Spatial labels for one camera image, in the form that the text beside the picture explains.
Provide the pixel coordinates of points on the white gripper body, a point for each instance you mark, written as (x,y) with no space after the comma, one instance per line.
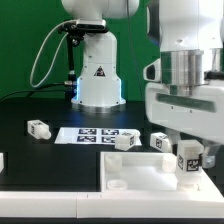
(201,115)

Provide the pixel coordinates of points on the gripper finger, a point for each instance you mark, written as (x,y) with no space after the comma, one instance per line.
(209,154)
(174,137)

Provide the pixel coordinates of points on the white square table top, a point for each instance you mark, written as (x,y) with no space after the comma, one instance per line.
(151,174)

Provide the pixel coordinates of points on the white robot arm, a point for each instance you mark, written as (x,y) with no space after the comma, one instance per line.
(185,85)

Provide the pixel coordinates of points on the white L-shaped fence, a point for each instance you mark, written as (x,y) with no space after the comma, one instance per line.
(114,204)

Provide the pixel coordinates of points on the sheet with fiducial markers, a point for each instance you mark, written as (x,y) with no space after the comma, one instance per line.
(74,135)

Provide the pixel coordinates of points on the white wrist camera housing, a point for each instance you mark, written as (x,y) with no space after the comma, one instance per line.
(152,72)

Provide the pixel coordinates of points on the camera on black stand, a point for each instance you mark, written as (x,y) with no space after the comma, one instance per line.
(75,30)

